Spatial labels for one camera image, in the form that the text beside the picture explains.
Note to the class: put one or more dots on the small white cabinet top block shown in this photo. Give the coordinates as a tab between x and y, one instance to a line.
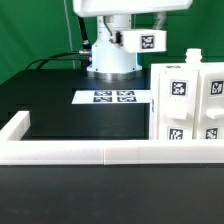
143	40

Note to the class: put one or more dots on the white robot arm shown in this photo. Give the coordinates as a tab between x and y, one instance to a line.
114	54

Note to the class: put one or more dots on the white cabinet door panel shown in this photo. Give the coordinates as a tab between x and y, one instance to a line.
209	114
177	95

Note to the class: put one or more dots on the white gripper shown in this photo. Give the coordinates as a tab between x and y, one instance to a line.
106	8

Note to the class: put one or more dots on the white base marker sheet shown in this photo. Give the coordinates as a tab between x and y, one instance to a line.
111	96

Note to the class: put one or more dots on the white U-shaped obstacle frame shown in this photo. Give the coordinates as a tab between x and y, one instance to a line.
15	151

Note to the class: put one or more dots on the white cabinet body box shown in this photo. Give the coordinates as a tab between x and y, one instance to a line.
193	61

